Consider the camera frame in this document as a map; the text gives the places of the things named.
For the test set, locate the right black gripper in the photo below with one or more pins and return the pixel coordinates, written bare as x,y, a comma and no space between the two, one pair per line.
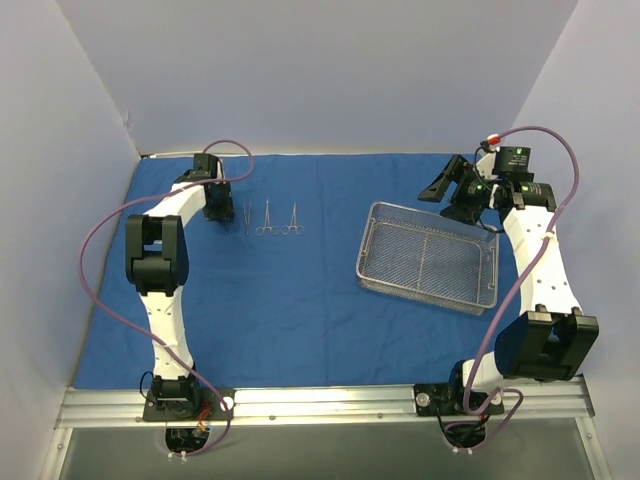
458,187

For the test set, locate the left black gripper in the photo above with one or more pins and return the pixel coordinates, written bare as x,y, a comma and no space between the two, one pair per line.
219,209

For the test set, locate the steel tweezers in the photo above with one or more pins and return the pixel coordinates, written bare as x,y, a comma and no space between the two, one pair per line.
247,208

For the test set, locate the steel ring-handled forceps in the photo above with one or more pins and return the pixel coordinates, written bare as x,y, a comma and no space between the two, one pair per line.
293,227
267,227

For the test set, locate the wire mesh instrument tray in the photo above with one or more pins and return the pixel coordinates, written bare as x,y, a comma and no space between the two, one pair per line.
421,256

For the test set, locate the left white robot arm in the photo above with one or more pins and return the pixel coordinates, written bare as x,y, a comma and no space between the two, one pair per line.
157,265

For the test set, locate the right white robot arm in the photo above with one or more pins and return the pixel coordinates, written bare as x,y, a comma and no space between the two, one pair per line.
551,337

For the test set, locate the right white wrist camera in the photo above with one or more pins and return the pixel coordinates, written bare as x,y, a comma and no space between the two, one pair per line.
485,164

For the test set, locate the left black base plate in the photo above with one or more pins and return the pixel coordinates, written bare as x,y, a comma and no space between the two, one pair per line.
203,405

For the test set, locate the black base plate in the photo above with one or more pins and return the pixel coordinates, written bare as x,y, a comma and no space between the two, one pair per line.
203,405
442,399

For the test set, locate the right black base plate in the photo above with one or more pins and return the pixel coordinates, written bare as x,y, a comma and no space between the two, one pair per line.
442,399

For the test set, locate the aluminium front rail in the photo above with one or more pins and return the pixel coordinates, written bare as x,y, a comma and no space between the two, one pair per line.
315,406

